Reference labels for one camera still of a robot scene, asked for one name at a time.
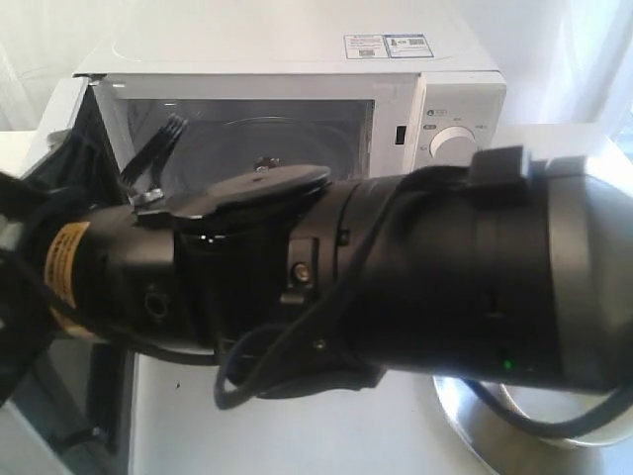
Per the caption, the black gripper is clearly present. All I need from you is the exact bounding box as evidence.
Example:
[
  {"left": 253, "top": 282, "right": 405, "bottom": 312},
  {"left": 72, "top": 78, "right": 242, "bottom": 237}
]
[{"left": 1, "top": 174, "right": 218, "bottom": 396}]

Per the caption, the white microwave door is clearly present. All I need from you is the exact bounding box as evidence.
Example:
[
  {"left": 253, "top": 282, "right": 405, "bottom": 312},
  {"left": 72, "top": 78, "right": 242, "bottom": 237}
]
[{"left": 1, "top": 77, "right": 135, "bottom": 474}]

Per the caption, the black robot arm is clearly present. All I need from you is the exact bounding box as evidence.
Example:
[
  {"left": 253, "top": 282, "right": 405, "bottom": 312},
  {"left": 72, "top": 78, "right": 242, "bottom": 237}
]
[{"left": 1, "top": 146, "right": 632, "bottom": 407}]

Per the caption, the white microwave oven body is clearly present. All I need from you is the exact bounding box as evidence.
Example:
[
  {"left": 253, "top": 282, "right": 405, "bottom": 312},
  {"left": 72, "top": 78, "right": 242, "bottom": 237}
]
[{"left": 78, "top": 13, "right": 506, "bottom": 176}]

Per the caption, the white and blue label sticker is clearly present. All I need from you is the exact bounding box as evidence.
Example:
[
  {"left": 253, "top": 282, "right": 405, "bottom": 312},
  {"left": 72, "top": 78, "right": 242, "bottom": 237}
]
[{"left": 343, "top": 34, "right": 434, "bottom": 59}]

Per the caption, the white upper control knob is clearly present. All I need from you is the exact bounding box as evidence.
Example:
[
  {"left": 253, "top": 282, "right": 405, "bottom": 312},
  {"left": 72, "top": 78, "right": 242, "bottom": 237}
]
[{"left": 429, "top": 126, "right": 478, "bottom": 166}]

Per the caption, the round steel tray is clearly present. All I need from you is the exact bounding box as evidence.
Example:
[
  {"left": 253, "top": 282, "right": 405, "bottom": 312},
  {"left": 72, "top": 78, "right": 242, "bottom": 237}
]
[{"left": 433, "top": 376, "right": 632, "bottom": 474}]

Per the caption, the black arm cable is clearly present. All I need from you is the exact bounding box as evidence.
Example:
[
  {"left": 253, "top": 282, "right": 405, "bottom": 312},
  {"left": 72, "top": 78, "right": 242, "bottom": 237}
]
[{"left": 212, "top": 167, "right": 633, "bottom": 441}]

